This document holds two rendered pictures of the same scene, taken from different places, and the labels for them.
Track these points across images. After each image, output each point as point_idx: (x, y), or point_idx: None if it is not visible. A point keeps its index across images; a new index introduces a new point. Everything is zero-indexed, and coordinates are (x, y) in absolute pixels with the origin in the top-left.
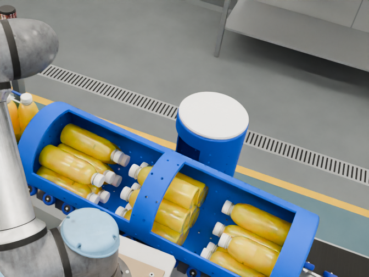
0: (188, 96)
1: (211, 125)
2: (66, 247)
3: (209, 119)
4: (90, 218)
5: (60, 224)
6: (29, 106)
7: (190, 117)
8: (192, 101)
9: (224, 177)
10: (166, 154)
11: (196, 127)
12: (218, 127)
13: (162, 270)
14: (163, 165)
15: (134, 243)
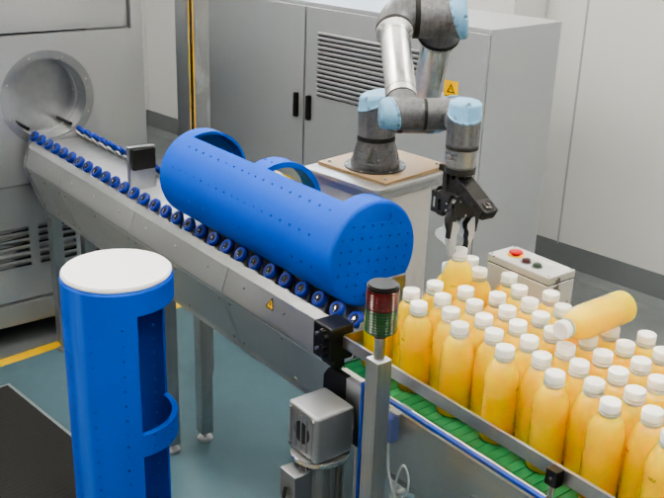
0: (125, 290)
1: (136, 260)
2: None
3: (131, 264)
4: (375, 94)
5: (385, 189)
6: None
7: (154, 270)
8: (128, 282)
9: (228, 154)
10: (268, 166)
11: (160, 261)
12: (131, 257)
13: (319, 161)
14: (279, 160)
15: (330, 174)
